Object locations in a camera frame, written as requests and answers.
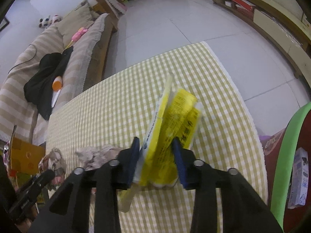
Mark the beige striped sofa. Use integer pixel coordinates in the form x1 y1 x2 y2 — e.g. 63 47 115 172
0 13 119 146

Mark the black clothing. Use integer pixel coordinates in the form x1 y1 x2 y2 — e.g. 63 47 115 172
24 46 74 120

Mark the white bottle with orange cap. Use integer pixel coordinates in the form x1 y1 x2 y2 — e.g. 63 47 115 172
51 76 63 108

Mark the green bin with red inside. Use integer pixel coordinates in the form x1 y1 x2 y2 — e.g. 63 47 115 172
264 102 311 233

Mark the pink toy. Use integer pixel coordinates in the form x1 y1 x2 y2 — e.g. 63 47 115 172
72 28 89 42

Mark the yellow plastic packet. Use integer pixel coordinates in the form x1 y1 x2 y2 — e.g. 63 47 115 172
118 74 203 213

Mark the cream wooden tv cabinet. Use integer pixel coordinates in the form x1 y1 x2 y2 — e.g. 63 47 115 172
209 0 311 78

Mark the large framed picture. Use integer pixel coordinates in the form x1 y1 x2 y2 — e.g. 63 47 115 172
0 17 10 32

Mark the black cable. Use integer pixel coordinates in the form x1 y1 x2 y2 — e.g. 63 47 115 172
7 45 37 74

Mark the brown cardboard box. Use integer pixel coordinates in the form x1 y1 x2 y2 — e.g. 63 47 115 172
10 137 46 174

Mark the crumpled brown paper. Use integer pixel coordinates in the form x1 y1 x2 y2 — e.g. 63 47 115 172
75 144 122 171

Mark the grey milk carton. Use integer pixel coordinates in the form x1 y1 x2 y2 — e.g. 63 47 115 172
287 147 309 210

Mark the yellow checked tablecloth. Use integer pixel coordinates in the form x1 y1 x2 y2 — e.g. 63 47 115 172
45 41 269 233

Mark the beige pillow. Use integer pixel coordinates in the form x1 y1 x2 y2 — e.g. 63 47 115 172
55 3 95 45

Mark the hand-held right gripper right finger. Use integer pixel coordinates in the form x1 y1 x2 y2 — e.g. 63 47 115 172
171 138 283 233

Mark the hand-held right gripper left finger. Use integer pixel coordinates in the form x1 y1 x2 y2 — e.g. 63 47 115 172
29 136 141 233

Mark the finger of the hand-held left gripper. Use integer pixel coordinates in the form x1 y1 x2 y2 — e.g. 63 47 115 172
10 169 56 214

